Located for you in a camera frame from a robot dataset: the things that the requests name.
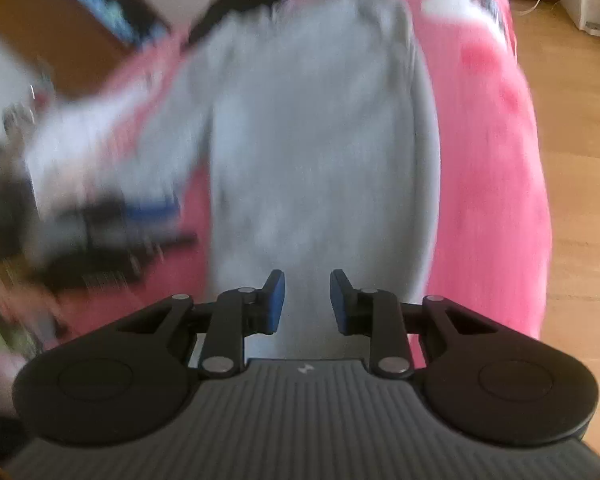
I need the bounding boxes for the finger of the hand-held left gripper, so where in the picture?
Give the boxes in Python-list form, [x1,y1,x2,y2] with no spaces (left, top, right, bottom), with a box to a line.
[122,192,181,228]
[130,230,198,261]

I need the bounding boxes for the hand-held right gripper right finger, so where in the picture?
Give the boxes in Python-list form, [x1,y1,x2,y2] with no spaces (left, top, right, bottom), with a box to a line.
[330,269,501,380]

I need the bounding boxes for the wooden door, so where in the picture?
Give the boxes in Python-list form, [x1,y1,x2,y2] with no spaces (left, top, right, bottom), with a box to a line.
[0,0,176,101]

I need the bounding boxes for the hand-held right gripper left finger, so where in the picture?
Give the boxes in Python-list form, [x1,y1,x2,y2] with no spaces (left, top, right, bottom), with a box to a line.
[112,269,287,380]

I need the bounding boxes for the pink floral blanket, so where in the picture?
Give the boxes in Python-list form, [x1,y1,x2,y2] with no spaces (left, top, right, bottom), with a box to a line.
[45,0,553,376]

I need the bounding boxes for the black folded garment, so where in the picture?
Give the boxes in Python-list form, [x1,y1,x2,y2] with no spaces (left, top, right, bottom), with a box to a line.
[187,0,301,46]

